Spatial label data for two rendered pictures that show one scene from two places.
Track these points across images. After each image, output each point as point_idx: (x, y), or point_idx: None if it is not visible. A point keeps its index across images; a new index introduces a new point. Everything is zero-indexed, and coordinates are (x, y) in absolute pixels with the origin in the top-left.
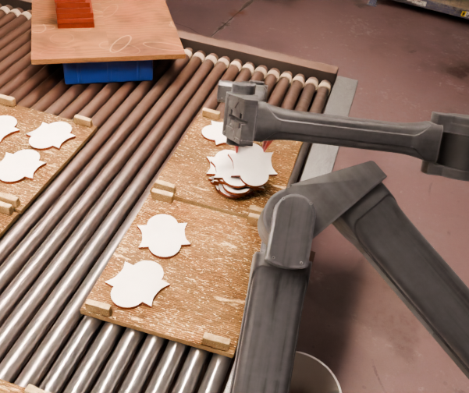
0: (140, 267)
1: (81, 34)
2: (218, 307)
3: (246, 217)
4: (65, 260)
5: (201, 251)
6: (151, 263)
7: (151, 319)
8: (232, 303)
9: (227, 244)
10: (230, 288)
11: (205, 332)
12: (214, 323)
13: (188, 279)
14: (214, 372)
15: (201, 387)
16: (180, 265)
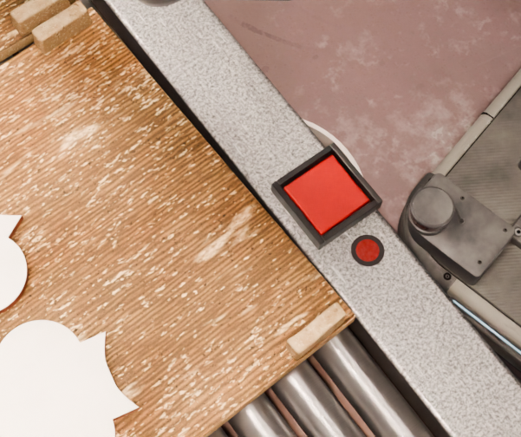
0: (12, 365)
1: None
2: (229, 269)
3: (22, 44)
4: None
5: (55, 204)
6: (17, 335)
7: (166, 426)
8: (238, 235)
9: (74, 138)
10: (198, 213)
11: (290, 341)
12: (263, 305)
13: (113, 283)
14: (362, 374)
15: (376, 420)
16: (63, 274)
